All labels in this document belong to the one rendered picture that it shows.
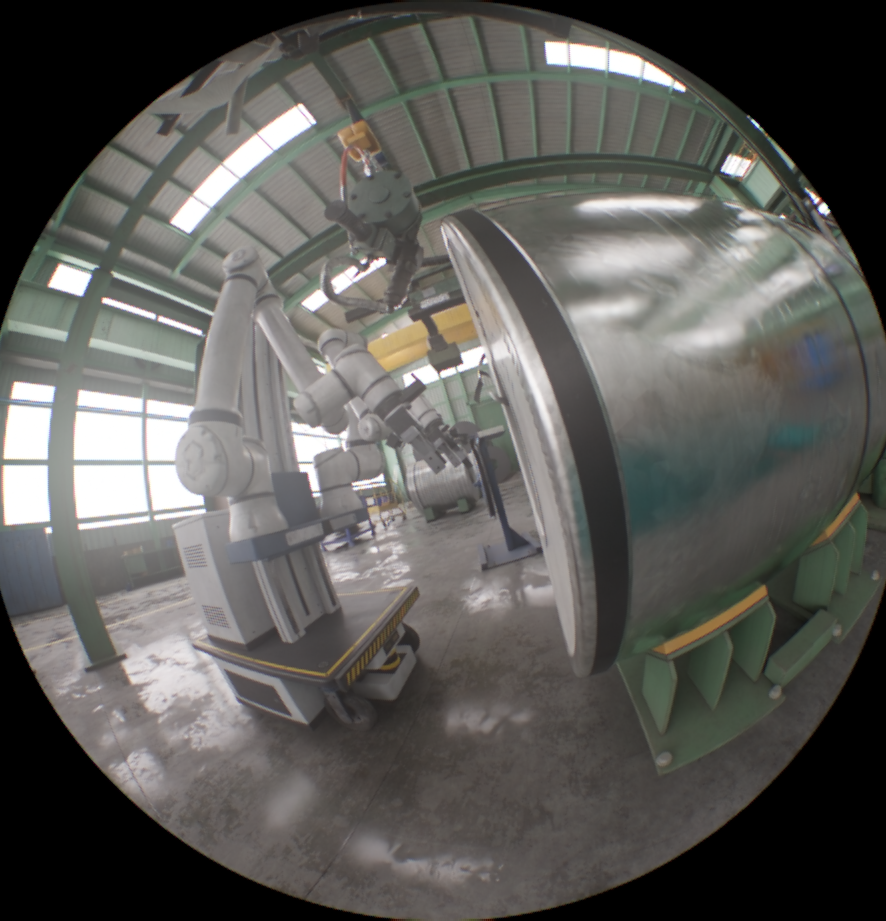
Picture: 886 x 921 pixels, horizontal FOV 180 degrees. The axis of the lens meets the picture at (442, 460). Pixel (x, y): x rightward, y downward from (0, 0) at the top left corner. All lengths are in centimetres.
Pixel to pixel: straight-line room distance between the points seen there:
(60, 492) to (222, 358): 248
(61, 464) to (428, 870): 314
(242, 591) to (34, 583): 854
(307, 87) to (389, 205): 1137
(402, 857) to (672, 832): 52
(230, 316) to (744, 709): 160
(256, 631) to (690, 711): 136
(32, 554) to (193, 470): 883
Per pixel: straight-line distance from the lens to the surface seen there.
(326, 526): 102
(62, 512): 302
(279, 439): 127
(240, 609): 116
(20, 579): 947
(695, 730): 85
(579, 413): 21
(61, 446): 314
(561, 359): 22
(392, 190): 71
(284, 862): 93
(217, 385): 76
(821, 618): 108
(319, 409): 64
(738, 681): 96
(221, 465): 66
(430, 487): 576
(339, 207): 55
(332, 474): 118
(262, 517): 82
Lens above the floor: 73
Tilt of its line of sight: 4 degrees up
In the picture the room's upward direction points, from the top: 16 degrees counter-clockwise
